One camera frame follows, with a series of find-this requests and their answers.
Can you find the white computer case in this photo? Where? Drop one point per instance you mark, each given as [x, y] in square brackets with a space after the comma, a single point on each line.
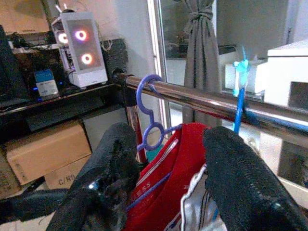
[96, 74]

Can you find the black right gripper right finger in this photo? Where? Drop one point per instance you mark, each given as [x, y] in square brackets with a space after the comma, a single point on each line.
[240, 183]

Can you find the printed brown cardboard box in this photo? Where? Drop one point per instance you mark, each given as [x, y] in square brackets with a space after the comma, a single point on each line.
[60, 179]

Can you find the red garment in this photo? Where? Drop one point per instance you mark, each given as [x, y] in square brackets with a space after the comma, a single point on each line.
[190, 154]

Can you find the black speaker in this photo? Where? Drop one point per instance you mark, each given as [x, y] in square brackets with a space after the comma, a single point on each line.
[118, 60]

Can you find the blue white small box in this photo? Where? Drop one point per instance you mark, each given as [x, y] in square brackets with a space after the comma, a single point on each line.
[45, 84]

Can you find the blue plastic hanger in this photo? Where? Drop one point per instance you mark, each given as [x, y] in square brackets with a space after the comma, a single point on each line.
[240, 106]

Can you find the white cabinet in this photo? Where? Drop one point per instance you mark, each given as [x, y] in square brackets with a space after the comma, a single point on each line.
[284, 67]

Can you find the white grey garment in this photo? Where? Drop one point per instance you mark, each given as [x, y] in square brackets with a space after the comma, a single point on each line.
[199, 211]

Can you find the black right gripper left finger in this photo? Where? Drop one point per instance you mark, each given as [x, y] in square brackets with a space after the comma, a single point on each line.
[103, 168]

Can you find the silver window frame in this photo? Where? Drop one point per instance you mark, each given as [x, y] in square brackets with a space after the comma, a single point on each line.
[156, 36]

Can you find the metal clothes rack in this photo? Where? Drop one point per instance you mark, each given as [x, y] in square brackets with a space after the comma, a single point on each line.
[204, 98]

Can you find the grey tied curtain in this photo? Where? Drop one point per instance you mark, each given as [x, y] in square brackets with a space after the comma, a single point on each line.
[202, 48]

